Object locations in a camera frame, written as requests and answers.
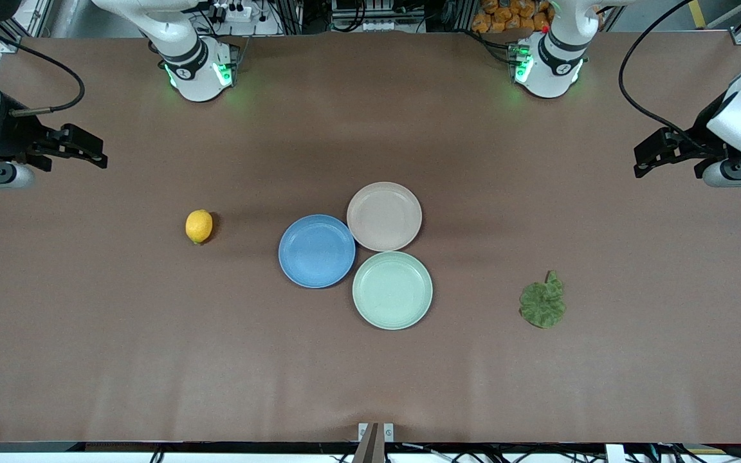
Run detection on yellow lemon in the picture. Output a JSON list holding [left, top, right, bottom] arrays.
[[185, 210, 213, 244]]

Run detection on green lettuce leaf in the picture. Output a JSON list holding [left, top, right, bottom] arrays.
[[519, 271, 566, 329]]

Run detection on white power strip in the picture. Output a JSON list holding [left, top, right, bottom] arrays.
[[211, 2, 257, 21]]

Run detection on bag of orange items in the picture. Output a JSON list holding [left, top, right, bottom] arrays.
[[471, 0, 554, 34]]

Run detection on blue plate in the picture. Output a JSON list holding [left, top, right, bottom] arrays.
[[279, 214, 356, 289]]

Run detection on beige plate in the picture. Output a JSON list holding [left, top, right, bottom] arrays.
[[347, 182, 423, 252]]

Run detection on light green plate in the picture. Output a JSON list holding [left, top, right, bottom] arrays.
[[352, 251, 434, 331]]

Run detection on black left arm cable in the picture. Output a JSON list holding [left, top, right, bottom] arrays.
[[617, 0, 728, 155]]

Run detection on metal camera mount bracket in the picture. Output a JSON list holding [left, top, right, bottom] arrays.
[[352, 422, 395, 463]]

